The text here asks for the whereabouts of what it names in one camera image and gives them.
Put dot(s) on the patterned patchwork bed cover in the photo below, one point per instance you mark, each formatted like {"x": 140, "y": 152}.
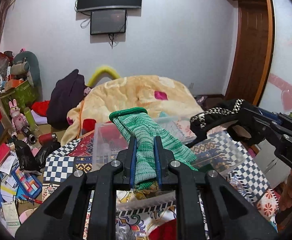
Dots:
{"x": 207, "y": 206}

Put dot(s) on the black patterned knit garment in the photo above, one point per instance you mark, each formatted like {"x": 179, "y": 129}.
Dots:
{"x": 222, "y": 113}

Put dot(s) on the brown wooden door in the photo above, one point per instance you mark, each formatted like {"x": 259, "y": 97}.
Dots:
{"x": 253, "y": 52}

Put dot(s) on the dark purple garment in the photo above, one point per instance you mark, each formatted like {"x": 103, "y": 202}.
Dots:
{"x": 66, "y": 95}

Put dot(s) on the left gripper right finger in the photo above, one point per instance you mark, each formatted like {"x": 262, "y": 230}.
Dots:
{"x": 163, "y": 158}

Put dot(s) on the green knit sock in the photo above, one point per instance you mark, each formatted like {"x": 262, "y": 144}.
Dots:
{"x": 136, "y": 122}

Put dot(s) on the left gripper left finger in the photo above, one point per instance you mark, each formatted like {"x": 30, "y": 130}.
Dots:
{"x": 129, "y": 166}

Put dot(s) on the yellow plush arc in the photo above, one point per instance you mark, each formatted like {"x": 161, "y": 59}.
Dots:
{"x": 100, "y": 72}

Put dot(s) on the right hand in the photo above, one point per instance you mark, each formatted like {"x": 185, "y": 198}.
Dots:
{"x": 285, "y": 201}

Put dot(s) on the grey green plush toy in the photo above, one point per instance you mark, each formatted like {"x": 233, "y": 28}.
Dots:
{"x": 26, "y": 64}

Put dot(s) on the pink rabbit toy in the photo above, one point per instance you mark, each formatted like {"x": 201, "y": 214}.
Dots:
{"x": 18, "y": 120}

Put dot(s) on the colourful block puzzle tray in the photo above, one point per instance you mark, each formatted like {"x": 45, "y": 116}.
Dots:
{"x": 29, "y": 183}

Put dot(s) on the pink heart wall stickers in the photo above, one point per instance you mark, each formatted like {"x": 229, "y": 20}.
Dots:
{"x": 286, "y": 91}

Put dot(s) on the beige fleece blanket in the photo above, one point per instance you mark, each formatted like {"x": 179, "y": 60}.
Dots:
{"x": 154, "y": 93}

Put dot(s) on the small black wall monitor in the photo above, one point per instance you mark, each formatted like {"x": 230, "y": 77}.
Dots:
{"x": 109, "y": 21}

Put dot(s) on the green cardboard box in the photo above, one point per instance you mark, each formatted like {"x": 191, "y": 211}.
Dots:
{"x": 24, "y": 94}

